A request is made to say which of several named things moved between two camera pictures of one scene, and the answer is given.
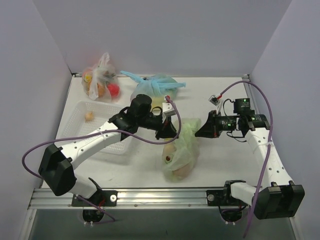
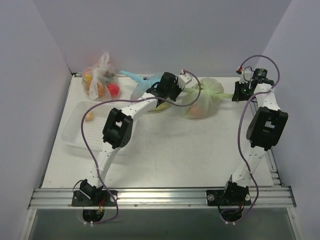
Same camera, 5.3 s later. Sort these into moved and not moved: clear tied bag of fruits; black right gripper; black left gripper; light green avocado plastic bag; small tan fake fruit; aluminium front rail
Moved: black left gripper; black right gripper; light green avocado plastic bag
Not moved: clear tied bag of fruits; aluminium front rail; small tan fake fruit
